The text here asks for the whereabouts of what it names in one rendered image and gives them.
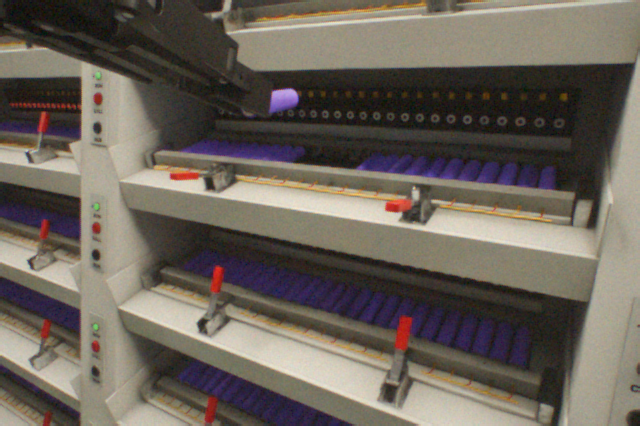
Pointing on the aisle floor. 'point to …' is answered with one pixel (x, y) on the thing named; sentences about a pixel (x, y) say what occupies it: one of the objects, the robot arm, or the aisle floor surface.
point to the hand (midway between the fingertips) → (228, 86)
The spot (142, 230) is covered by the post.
